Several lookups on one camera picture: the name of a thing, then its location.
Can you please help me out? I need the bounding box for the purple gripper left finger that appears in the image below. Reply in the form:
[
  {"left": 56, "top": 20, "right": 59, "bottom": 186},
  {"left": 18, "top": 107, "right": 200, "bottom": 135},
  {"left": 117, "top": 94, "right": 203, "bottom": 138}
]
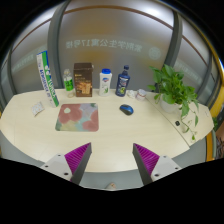
[{"left": 40, "top": 142, "right": 93, "bottom": 186}]

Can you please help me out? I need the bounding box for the clear green-label water bottle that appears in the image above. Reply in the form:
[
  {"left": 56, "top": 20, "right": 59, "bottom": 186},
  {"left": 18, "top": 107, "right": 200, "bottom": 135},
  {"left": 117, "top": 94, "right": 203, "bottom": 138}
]
[{"left": 63, "top": 69, "right": 75, "bottom": 97}]

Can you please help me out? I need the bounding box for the dark blue bottle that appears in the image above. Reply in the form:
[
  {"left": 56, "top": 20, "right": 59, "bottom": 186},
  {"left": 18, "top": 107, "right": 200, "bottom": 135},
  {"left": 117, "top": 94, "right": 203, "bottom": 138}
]
[{"left": 115, "top": 65, "right": 130, "bottom": 97}]

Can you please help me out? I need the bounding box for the crumpled white tissue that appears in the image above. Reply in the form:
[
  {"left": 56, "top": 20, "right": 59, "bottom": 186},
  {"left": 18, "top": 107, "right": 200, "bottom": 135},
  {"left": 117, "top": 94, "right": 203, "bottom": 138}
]
[{"left": 127, "top": 90, "right": 136, "bottom": 99}]

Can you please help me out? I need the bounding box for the small wrapped snack packet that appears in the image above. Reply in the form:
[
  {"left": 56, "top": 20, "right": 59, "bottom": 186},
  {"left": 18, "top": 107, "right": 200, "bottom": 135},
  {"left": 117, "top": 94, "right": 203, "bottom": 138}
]
[{"left": 31, "top": 102, "right": 44, "bottom": 116}]

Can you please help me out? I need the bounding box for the white blue-cap lotion bottle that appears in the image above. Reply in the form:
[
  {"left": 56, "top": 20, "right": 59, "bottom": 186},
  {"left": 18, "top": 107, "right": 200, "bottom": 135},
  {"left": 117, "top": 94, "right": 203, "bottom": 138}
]
[{"left": 99, "top": 68, "right": 112, "bottom": 96}]

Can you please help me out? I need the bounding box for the brown carton box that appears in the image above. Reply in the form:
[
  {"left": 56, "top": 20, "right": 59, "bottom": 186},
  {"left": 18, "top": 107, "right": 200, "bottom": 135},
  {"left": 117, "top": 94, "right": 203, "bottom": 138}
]
[{"left": 74, "top": 63, "right": 93, "bottom": 97}]

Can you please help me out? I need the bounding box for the green potted plant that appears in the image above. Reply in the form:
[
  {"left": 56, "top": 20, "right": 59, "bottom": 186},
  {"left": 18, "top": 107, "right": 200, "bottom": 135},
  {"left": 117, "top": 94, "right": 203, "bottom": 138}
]
[{"left": 148, "top": 64, "right": 199, "bottom": 140}]

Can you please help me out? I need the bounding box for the floral mouse pad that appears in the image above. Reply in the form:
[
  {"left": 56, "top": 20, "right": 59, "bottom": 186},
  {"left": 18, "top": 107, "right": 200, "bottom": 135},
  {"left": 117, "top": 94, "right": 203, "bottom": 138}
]
[{"left": 55, "top": 103, "right": 99, "bottom": 132}]

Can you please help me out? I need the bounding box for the blue black computer mouse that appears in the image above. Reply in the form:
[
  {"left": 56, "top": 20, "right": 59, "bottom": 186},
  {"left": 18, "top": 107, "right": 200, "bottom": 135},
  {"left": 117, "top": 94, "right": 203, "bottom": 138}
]
[{"left": 120, "top": 104, "right": 134, "bottom": 115}]

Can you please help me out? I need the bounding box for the green white shuttlecock tube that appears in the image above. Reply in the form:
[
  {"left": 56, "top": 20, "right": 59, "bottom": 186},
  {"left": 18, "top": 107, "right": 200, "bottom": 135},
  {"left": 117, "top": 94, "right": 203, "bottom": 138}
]
[{"left": 36, "top": 51, "right": 59, "bottom": 107}]

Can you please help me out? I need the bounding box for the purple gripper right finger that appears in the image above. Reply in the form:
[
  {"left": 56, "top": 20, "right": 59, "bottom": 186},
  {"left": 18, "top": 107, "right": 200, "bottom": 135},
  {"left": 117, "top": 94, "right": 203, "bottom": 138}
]
[{"left": 132, "top": 142, "right": 183, "bottom": 186}]

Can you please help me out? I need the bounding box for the small white jar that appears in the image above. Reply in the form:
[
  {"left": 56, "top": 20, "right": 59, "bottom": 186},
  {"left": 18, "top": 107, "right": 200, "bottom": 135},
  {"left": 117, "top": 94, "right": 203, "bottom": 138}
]
[{"left": 136, "top": 89, "right": 146, "bottom": 101}]

